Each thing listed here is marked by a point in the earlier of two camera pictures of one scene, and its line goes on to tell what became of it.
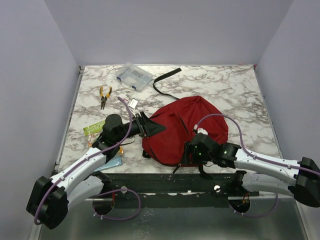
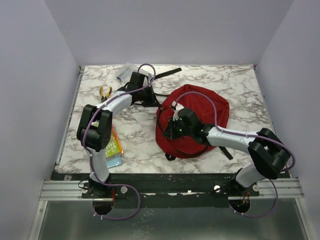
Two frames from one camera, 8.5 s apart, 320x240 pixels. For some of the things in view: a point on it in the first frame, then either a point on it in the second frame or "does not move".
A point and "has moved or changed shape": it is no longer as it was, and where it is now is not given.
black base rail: (177, 190) does not move
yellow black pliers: (104, 98) does not move
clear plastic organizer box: (134, 76) does not move
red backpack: (181, 119) has moved or changed shape
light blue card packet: (115, 161) does not move
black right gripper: (188, 147) to (169, 132)
